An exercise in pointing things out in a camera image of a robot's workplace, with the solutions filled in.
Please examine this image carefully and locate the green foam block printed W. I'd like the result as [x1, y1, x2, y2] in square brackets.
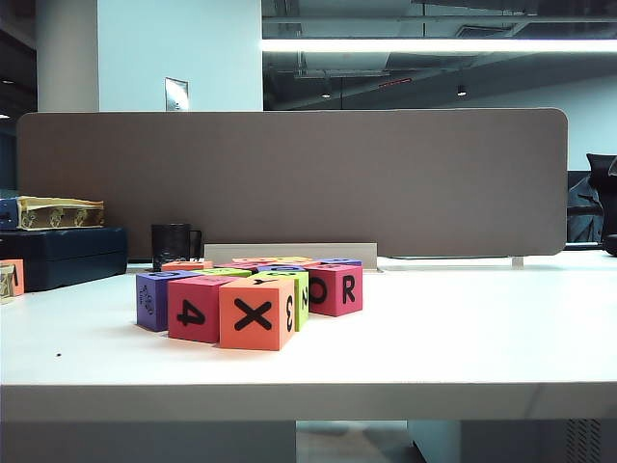
[250, 270, 310, 333]

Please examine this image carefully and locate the red foam block printed 4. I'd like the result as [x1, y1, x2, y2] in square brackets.
[167, 275, 242, 345]

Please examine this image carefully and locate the orange foam block printed X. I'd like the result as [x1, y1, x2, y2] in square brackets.
[218, 278, 297, 352]

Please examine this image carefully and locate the orange foam block printed I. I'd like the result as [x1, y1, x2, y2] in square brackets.
[161, 259, 214, 273]

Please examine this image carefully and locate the purple block with animal picture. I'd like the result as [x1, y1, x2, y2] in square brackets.
[135, 270, 202, 333]

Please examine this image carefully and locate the green foam letter block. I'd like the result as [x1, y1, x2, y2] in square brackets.
[194, 267, 254, 280]

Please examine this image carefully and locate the brown-grey desk divider panel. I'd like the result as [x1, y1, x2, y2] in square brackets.
[15, 106, 570, 259]

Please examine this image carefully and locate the red foam block printed R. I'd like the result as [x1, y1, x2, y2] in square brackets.
[306, 263, 364, 318]

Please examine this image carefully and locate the black mug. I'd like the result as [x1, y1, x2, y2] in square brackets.
[150, 223, 203, 272]

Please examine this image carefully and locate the long white ceiling light strip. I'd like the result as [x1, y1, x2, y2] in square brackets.
[259, 37, 617, 53]

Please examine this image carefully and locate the dark blue hard case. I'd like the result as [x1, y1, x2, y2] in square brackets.
[0, 226, 129, 294]

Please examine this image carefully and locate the white under-desk leg panel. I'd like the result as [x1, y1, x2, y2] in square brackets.
[407, 419, 463, 463]

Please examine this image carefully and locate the yellow patterned flat box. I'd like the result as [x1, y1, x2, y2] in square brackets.
[15, 195, 106, 232]

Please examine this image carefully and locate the plain grey under-desk panel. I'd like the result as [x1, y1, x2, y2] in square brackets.
[0, 422, 297, 463]

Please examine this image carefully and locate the orange foam block printed 1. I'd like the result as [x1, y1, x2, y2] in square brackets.
[0, 259, 25, 297]

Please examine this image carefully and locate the blue box with white print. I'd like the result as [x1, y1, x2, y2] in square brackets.
[0, 189, 21, 232]

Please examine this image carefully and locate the white round building column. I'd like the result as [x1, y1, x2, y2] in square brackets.
[36, 0, 100, 115]

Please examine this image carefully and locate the grey under-desk panel with vent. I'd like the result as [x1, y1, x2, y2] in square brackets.
[460, 419, 617, 463]

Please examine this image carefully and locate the tan picture block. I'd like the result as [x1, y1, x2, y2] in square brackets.
[0, 264, 15, 306]

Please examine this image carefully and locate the silver wall sign plate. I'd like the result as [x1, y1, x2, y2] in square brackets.
[164, 76, 190, 113]

